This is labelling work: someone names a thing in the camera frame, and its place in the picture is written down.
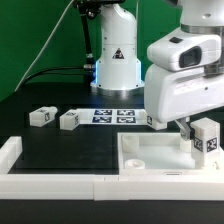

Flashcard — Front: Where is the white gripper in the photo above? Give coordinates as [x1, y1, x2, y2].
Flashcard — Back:
[144, 65, 224, 140]

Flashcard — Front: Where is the white square tabletop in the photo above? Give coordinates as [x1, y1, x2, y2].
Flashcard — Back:
[117, 132, 224, 175]

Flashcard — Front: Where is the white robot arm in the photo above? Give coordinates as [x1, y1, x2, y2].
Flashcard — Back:
[75, 0, 224, 139]

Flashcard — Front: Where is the AprilTag marker sheet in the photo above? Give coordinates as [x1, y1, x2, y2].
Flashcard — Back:
[66, 108, 147, 125]

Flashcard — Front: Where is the white U-shaped fence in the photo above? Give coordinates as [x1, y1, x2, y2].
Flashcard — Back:
[0, 137, 224, 201]

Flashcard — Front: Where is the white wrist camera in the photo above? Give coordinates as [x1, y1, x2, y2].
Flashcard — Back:
[147, 28, 222, 72]

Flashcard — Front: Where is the black cable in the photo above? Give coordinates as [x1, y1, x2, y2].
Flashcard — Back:
[20, 13, 98, 88]

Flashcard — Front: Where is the white cable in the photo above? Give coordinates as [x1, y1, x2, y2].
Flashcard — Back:
[14, 0, 75, 93]

